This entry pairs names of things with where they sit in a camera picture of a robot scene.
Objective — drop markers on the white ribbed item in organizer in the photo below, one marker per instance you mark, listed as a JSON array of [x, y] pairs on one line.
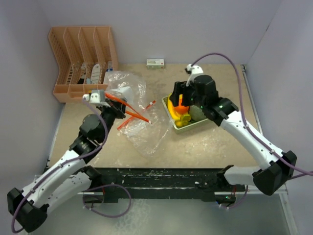
[[93, 78]]

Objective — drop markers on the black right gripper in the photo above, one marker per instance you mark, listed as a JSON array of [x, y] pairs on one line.
[[179, 89]]

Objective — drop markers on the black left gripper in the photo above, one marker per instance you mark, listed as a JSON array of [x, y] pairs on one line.
[[117, 108]]

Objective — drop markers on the black front mounting rail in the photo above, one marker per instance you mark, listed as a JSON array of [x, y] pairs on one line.
[[160, 183]]

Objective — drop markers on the peach plastic desk organizer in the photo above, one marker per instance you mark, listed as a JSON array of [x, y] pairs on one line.
[[77, 49]]

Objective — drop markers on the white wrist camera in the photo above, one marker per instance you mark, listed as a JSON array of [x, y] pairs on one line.
[[96, 97], [193, 71]]

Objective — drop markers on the white blue bottle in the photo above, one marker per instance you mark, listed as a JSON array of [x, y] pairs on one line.
[[108, 71]]

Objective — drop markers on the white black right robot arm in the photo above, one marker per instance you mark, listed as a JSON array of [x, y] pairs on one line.
[[275, 166]]

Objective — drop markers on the aluminium frame rail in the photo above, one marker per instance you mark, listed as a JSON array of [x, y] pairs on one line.
[[283, 193]]

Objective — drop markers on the pale green perforated basket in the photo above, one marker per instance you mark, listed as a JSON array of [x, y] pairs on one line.
[[192, 124]]

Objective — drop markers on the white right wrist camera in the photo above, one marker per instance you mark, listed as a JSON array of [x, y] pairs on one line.
[[193, 71]]

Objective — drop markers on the clear zip bag orange zipper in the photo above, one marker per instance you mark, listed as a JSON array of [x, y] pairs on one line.
[[147, 124]]

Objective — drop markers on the green netted melon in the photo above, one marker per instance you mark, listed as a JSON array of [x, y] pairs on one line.
[[196, 113]]

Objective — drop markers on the orange fruit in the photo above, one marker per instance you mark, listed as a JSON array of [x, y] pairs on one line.
[[181, 109]]

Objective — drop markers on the yellow banana bunch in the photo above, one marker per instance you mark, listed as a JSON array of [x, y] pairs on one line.
[[179, 120]]

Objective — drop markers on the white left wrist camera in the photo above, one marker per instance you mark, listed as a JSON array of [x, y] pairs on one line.
[[96, 97]]

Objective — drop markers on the small white green box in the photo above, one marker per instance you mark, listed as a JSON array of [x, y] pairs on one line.
[[155, 64]]

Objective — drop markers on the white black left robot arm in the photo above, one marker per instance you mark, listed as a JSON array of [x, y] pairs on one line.
[[71, 175]]

